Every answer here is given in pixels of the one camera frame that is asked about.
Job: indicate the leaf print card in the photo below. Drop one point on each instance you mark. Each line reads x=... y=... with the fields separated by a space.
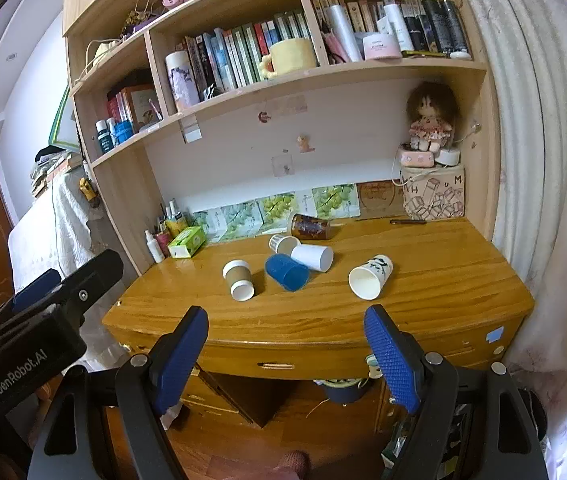
x=241 y=217
x=211 y=222

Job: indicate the brown square board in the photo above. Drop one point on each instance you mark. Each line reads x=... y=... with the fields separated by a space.
x=378 y=199

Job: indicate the pink cream jar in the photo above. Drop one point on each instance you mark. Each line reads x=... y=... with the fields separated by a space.
x=381 y=46

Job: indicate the black cosmetic bottle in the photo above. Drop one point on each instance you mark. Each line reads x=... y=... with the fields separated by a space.
x=456 y=27
x=433 y=25

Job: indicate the small striped paper cup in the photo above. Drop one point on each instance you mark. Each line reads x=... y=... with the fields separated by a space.
x=281 y=244

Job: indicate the white round device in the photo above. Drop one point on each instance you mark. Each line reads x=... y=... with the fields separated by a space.
x=448 y=156

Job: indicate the dark pen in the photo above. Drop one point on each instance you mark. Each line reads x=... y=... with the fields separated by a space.
x=408 y=221

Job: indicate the dark green bottle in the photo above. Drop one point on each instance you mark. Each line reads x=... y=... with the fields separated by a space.
x=104 y=139

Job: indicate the cream tote bag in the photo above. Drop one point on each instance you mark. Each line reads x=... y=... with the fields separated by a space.
x=101 y=55

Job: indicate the wooden bookshelf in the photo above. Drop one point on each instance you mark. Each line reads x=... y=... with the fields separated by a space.
x=363 y=72

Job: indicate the white cup green print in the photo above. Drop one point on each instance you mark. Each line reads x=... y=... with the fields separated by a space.
x=371 y=277

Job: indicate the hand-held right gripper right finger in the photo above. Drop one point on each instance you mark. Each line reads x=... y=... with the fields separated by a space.
x=393 y=360

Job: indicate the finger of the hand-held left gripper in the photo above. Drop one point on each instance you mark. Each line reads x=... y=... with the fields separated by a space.
x=91 y=282
x=38 y=290

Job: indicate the blue jar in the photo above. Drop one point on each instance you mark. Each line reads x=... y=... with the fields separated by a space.
x=124 y=131

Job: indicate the white spray bottle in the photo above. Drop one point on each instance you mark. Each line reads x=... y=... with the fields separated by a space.
x=154 y=249

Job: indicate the printed cardboard box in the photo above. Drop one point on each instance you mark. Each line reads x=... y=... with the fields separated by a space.
x=436 y=192

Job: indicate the dark waste bin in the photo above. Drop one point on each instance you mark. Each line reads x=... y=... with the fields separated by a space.
x=341 y=391

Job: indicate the white floral thermos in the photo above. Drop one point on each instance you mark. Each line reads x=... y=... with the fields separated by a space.
x=182 y=82

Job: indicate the wooden desk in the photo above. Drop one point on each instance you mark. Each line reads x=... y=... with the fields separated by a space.
x=438 y=280

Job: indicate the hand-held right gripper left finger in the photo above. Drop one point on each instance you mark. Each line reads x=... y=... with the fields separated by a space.
x=183 y=360

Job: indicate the yellow hanging toy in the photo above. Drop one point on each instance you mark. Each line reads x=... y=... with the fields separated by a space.
x=88 y=191

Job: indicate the white floral curtain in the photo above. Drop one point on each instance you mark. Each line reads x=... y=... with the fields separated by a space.
x=538 y=160

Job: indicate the white plastic roll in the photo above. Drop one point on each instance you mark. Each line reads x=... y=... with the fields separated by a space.
x=343 y=32

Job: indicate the blue plastic cup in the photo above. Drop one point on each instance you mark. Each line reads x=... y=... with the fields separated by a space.
x=286 y=272

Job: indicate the dark brown glossy cup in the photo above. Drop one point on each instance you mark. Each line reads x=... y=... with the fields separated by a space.
x=313 y=227

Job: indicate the row of green blue books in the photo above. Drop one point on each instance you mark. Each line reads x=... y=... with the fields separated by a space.
x=236 y=55

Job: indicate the brown hair rag doll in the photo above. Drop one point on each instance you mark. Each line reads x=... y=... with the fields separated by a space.
x=431 y=120

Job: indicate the purple basket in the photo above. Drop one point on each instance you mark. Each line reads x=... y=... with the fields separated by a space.
x=141 y=22

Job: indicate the green tissue box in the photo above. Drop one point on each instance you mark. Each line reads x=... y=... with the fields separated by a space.
x=187 y=242

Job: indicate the pink box device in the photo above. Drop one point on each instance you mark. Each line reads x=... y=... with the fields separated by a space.
x=416 y=156

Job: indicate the brown sleeve paper cup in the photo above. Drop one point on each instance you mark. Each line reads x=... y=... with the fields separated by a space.
x=237 y=276

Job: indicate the row of brown books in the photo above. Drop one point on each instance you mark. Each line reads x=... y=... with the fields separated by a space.
x=363 y=12

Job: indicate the white tube bottle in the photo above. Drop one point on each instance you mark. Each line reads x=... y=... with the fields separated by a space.
x=397 y=25

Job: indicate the pink tape roll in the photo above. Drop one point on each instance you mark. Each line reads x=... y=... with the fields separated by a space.
x=172 y=1

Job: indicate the plain white paper cup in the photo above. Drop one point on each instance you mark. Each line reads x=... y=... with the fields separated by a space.
x=313 y=257

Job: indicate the green framed board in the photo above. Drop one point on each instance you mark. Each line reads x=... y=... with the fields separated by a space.
x=61 y=120

